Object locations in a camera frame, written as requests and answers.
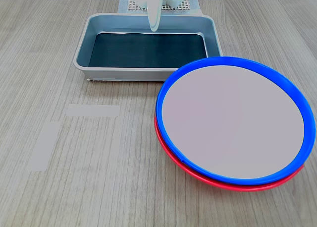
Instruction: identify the blue rimmed white plate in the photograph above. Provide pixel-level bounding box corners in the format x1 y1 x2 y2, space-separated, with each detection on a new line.
156 56 317 187

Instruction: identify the black tray mat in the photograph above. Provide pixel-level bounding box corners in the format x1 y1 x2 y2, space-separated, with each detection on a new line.
88 32 208 69

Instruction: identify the clear tape sheet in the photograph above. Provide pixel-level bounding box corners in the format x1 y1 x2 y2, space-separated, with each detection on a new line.
117 0 203 14

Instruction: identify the steel tray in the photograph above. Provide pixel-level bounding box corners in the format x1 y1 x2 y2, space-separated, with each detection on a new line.
73 12 223 82

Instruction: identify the clear tape strip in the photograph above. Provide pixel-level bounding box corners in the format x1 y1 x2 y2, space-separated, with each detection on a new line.
27 121 61 172
66 104 121 117

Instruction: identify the red rimmed white plate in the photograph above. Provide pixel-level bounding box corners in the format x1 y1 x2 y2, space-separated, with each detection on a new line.
154 115 305 192

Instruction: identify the pale perforated base plate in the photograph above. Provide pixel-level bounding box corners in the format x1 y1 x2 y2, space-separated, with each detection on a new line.
127 0 191 11

